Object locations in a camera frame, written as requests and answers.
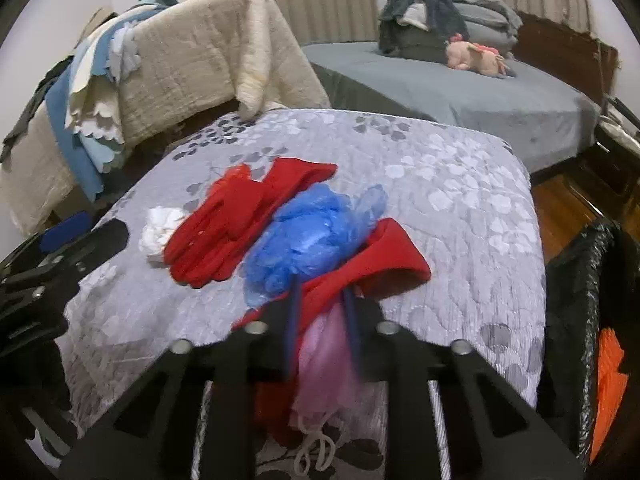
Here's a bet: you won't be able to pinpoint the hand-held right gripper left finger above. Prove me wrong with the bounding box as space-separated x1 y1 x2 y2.
59 280 303 480

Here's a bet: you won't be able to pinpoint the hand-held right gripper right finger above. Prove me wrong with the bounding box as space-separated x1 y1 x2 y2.
342 287 583 480

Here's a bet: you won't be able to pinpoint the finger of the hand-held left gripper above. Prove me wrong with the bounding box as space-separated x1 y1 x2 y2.
0 211 94 276
0 220 131 311

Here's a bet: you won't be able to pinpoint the pink mesh fabric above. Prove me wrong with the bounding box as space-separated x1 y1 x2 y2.
290 305 364 476

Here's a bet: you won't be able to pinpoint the white tissue ball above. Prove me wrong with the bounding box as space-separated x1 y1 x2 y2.
138 206 186 263

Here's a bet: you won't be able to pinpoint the red knit glove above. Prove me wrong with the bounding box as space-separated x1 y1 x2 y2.
235 217 432 443
164 157 337 289

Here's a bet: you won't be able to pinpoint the blue plastic bag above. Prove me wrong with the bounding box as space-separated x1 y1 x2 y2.
242 183 388 308

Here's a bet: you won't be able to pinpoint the orange-red plastic bag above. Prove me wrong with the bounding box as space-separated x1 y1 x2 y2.
212 162 252 197

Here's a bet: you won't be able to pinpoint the trash bin with black bag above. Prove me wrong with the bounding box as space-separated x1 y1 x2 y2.
542 217 640 480

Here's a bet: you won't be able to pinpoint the orange knitted gloves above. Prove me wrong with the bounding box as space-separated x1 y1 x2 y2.
598 328 626 373

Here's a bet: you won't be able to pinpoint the orange foam mesh sleeve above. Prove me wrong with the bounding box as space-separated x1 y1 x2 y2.
590 367 629 463

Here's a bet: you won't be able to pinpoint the dark clothing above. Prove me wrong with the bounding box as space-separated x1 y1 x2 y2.
0 55 76 161

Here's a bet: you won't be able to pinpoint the white scalloped cloth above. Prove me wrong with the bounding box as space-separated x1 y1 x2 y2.
65 25 127 161

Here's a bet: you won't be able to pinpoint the grey floral quilt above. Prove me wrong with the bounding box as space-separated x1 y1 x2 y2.
55 107 547 480

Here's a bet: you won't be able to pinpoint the light blue scalloped cloth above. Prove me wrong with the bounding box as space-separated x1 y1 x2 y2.
107 24 143 86

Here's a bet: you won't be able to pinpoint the beige quilt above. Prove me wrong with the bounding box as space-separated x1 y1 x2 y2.
0 0 331 236

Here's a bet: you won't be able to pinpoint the khaki cloth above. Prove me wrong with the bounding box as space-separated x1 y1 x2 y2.
75 7 116 46

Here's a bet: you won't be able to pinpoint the bed with grey sheet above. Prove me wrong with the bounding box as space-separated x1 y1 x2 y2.
300 40 601 176

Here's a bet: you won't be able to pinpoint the pink plush toy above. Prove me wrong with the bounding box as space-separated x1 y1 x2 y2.
446 33 511 78

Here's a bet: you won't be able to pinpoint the black metal chair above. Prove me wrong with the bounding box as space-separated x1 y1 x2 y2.
585 95 640 221

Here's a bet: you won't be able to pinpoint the white folded cloth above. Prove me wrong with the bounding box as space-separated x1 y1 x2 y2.
397 4 431 31

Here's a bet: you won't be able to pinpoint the wide beige curtain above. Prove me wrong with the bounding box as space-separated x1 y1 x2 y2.
221 0 379 47

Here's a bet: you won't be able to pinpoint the dark grey fleece blanket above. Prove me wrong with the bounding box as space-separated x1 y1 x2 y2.
378 0 468 56

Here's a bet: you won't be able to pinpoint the silver chair cushion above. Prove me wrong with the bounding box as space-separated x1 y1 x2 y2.
600 115 640 153

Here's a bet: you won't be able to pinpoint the grey folded duvet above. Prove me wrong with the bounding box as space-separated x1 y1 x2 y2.
447 0 523 53

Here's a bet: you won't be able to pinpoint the dark wooden headboard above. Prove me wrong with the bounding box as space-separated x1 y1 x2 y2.
512 10 621 96

